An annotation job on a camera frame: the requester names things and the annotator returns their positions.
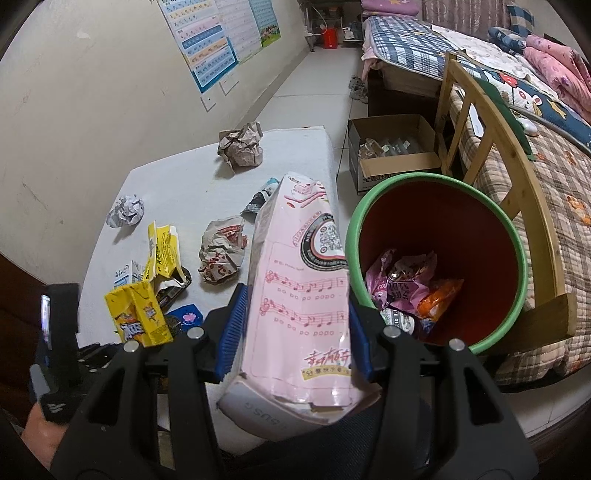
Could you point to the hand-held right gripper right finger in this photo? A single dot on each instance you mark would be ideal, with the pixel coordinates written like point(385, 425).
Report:
point(361, 341)

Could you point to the brown paper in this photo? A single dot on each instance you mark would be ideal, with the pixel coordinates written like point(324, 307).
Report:
point(242, 145)

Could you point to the purple snack wrapper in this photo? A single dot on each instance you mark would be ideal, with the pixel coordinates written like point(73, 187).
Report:
point(401, 288)

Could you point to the green edged wall poster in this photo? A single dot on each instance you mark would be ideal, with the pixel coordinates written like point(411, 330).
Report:
point(265, 21)

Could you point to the blue chart wall poster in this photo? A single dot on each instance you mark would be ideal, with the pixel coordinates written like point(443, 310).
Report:
point(198, 41)

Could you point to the person's left hand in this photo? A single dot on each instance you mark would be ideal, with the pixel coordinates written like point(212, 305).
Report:
point(41, 436)

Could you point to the white chart wall poster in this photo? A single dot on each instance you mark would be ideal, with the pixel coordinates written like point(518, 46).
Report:
point(238, 23)

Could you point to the red bucket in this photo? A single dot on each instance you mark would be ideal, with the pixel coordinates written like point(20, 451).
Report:
point(330, 38)

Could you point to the bed with plaid bedding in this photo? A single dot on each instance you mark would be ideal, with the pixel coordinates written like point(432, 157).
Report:
point(568, 198)

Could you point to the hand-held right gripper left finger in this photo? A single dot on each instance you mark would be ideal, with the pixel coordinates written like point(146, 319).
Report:
point(231, 332)

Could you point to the white computer mouse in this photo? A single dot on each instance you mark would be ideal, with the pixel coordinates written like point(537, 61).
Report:
point(526, 125)

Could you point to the navy patterned pillow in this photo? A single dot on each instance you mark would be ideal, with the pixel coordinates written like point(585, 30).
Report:
point(508, 39)

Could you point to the red print wrapper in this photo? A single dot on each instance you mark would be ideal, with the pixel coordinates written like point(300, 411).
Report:
point(221, 254)

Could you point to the pink tissue pack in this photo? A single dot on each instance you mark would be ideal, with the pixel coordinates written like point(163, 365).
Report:
point(295, 277)

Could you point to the white wall socket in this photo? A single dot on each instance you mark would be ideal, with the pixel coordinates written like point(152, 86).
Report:
point(229, 85)
point(208, 101)

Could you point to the pink quilt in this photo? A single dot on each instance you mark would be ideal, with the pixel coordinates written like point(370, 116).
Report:
point(558, 69)

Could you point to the navy cartoon bedsheet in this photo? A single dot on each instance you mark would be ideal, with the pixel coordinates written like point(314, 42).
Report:
point(554, 110)

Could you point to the brown cigarette pack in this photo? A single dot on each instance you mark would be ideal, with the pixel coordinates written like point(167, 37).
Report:
point(171, 293)

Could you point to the blue plaid pillow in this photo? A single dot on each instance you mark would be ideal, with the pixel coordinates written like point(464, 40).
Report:
point(519, 16)

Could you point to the white paper ball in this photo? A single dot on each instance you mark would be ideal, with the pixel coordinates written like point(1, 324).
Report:
point(124, 211)

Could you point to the green rimmed red bin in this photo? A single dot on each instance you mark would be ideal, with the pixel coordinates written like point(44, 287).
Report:
point(438, 217)

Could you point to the green cloth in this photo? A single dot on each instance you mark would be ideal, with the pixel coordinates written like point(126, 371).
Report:
point(503, 115)

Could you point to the blue plaid blanket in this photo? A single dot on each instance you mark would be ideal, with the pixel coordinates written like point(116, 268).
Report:
point(406, 41)

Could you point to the yellow snack box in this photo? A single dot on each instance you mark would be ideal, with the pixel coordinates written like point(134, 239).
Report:
point(138, 318)

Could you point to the cardboard box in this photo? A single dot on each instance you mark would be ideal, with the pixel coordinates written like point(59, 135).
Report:
point(397, 164)

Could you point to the orange plastic bag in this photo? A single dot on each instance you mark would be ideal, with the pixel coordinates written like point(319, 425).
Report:
point(441, 297)

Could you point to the folded purple blanket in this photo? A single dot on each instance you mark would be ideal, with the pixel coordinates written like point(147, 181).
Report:
point(390, 7)

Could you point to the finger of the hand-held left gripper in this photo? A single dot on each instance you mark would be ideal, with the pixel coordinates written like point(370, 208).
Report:
point(94, 355)

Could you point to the wooden bed frame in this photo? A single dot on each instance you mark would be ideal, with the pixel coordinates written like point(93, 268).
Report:
point(540, 217)

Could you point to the white floral bedsheet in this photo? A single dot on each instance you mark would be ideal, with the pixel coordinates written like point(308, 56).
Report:
point(485, 48)

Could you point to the white blue milk carton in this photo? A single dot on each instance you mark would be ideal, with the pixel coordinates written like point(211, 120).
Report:
point(127, 274)

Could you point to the blue foil wrapper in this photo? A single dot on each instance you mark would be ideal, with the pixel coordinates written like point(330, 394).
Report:
point(187, 317)

